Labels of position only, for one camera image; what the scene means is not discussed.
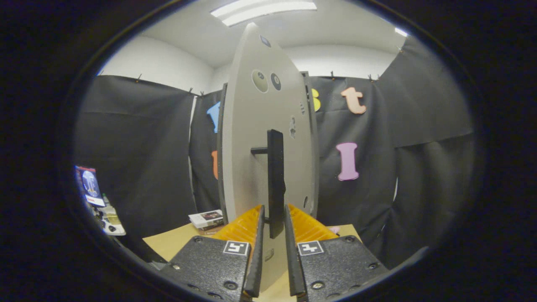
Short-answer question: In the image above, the grey shoe cabinet door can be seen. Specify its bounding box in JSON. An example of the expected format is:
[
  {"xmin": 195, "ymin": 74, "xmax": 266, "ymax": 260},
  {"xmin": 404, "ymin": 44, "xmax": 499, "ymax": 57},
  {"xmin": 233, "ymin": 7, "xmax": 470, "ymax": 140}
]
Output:
[{"xmin": 221, "ymin": 22, "xmax": 318, "ymax": 293}]

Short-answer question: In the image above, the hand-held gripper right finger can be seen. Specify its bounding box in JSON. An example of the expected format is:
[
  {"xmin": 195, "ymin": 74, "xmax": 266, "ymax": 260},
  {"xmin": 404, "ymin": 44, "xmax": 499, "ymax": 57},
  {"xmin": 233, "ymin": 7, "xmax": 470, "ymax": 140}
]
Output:
[{"xmin": 284, "ymin": 204, "xmax": 390, "ymax": 302}]

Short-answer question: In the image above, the black door handle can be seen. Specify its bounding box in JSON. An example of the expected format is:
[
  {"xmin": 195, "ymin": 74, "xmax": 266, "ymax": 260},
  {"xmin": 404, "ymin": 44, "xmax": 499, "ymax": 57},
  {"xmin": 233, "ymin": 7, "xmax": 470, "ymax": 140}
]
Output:
[{"xmin": 251, "ymin": 129, "xmax": 287, "ymax": 240}]

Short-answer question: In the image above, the standing poster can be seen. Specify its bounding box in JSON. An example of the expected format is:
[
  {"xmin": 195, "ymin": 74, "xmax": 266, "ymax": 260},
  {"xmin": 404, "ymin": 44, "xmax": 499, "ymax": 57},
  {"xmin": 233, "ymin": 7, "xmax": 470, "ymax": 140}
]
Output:
[{"xmin": 76, "ymin": 166, "xmax": 106, "ymax": 208}]

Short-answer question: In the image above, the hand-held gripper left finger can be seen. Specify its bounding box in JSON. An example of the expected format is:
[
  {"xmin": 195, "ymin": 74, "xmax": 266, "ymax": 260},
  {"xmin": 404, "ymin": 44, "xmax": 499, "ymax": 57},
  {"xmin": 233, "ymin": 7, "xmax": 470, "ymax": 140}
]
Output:
[{"xmin": 159, "ymin": 204, "xmax": 266, "ymax": 302}]

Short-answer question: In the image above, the grey shoe cabinet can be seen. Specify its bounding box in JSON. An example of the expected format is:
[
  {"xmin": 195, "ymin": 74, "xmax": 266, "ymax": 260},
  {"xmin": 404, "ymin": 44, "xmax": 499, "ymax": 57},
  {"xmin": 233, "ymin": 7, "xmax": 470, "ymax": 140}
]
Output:
[{"xmin": 216, "ymin": 71, "xmax": 320, "ymax": 225}]

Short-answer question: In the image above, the long ceiling light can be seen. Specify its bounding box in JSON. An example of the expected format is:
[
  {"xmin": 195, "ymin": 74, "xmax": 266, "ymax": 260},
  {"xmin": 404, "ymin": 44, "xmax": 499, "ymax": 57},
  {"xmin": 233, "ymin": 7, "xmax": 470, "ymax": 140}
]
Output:
[{"xmin": 210, "ymin": 0, "xmax": 318, "ymax": 27}]

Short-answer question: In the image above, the black backdrop cloth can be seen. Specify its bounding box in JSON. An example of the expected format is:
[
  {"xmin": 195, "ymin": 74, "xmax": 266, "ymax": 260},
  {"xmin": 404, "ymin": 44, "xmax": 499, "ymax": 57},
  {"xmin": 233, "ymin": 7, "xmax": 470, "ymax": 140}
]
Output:
[{"xmin": 75, "ymin": 36, "xmax": 474, "ymax": 269}]

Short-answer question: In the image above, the white book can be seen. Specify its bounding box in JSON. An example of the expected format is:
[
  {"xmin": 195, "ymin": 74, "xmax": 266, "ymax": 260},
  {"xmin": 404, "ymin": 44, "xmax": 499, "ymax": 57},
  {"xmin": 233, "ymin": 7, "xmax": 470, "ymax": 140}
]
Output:
[{"xmin": 189, "ymin": 210, "xmax": 224, "ymax": 228}]

